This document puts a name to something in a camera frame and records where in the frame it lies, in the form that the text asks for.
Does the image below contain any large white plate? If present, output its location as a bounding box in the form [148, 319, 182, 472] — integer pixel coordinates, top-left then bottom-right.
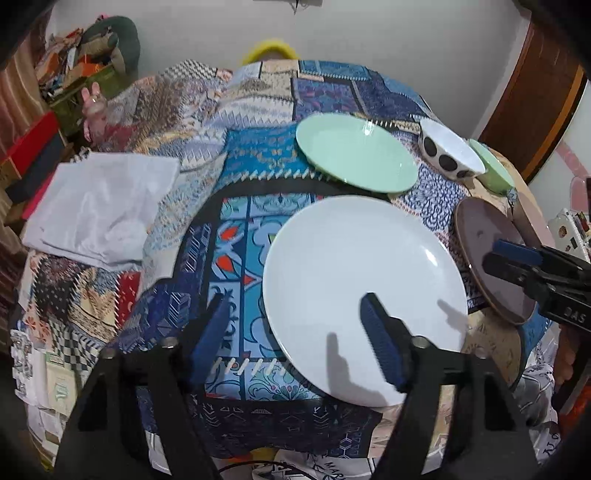
[262, 195, 470, 408]

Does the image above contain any white fridge with pink stickers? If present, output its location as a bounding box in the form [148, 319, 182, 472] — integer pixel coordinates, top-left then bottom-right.
[529, 78, 591, 205]

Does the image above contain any pink doll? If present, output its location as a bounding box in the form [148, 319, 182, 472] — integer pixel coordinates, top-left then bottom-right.
[80, 83, 112, 140]

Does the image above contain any red box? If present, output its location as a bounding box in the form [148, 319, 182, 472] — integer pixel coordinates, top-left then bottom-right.
[0, 111, 65, 177]

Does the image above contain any brown plate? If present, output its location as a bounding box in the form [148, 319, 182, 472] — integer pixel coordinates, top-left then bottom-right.
[453, 197, 539, 325]

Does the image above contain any white cloth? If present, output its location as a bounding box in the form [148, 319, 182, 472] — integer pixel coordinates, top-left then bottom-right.
[21, 152, 181, 269]

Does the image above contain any mint green bowl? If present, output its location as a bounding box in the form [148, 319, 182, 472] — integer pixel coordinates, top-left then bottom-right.
[468, 138, 516, 195]

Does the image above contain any green cardboard box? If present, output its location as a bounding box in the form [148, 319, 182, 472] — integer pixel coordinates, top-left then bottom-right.
[50, 64, 122, 136]

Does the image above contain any wooden door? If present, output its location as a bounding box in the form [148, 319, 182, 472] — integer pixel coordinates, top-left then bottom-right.
[477, 18, 590, 185]

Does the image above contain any person's right hand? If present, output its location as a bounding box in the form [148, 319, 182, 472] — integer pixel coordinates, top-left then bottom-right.
[554, 342, 574, 385]

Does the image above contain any mint green plate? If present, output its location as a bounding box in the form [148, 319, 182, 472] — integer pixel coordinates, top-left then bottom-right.
[295, 113, 418, 193]

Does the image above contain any white appliance with stickers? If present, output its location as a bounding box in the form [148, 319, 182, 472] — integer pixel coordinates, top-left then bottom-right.
[547, 207, 591, 265]

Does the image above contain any white polka dot bowl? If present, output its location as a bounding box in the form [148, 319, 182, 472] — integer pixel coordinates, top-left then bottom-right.
[419, 118, 487, 181]

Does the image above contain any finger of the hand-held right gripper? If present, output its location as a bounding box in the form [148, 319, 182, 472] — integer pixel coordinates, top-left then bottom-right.
[482, 253, 542, 298]
[491, 239, 557, 267]

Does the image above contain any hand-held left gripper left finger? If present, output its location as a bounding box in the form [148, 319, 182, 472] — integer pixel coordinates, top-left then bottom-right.
[53, 294, 232, 480]

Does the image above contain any patchwork printed blanket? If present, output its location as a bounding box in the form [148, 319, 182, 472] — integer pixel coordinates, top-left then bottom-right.
[11, 59, 570, 480]

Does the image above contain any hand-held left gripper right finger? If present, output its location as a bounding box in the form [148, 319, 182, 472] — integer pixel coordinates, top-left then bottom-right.
[360, 292, 542, 480]

